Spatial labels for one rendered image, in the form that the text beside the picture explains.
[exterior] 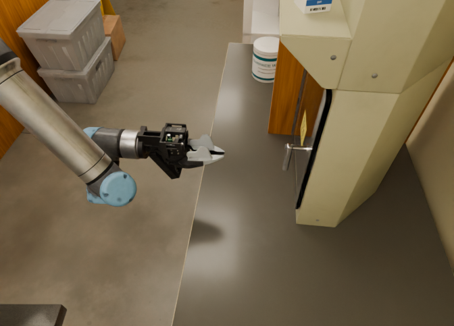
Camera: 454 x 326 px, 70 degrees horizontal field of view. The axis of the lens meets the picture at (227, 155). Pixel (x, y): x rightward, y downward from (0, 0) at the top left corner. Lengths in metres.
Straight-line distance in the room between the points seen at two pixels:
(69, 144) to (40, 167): 1.94
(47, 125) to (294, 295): 0.68
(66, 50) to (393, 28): 2.45
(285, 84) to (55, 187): 1.83
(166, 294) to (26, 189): 1.23
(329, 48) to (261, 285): 0.59
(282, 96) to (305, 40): 0.54
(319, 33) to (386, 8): 0.10
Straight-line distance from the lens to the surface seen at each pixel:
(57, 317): 0.95
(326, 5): 0.65
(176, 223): 2.07
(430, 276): 1.03
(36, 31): 2.81
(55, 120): 0.72
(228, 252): 0.92
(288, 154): 0.80
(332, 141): 0.72
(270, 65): 1.39
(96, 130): 0.88
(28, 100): 0.72
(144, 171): 2.36
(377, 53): 0.60
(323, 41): 0.58
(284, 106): 1.12
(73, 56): 2.79
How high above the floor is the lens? 1.77
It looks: 48 degrees down
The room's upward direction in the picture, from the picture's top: straight up
